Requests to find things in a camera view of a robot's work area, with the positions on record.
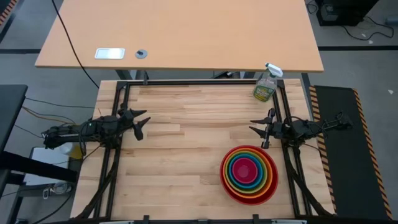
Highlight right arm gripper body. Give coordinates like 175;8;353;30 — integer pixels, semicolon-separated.
262;108;285;149

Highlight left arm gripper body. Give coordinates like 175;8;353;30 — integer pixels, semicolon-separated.
116;103;144;141

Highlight magenta plastic bowl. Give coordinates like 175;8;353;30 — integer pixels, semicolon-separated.
231;157;259;185

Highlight blue plastic bowl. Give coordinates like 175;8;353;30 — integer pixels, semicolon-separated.
228;154;264;189

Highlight green plastic bowl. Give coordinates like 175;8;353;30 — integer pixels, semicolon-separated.
226;151;268;192

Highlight yellow plastic bowl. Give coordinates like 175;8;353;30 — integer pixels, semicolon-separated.
223;149;271;195

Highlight orange plastic bowl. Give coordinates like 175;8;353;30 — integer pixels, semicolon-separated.
221;147;275;200

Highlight nested rainbow bowls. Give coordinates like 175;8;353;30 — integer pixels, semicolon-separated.
219;144;279;206

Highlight Simple Green spray bottle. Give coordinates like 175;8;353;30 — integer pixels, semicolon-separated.
252;62;284;103

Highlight black hazard striped floor mat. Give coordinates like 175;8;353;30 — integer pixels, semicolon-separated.
308;85;394;221

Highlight light wooden desk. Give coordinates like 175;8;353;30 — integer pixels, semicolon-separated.
34;0;325;73

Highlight black side table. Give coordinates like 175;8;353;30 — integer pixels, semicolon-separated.
0;83;79;200

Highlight black computer case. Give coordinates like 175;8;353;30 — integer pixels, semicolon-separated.
315;0;381;27

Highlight black aluminium rig frame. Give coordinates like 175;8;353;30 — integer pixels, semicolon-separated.
70;78;336;224

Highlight orange cable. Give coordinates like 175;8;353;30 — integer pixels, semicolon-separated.
21;105;77;126

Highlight long black cable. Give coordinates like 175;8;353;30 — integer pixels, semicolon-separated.
50;0;101;90

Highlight black floor cable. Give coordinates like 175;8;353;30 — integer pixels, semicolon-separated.
341;16;395;42

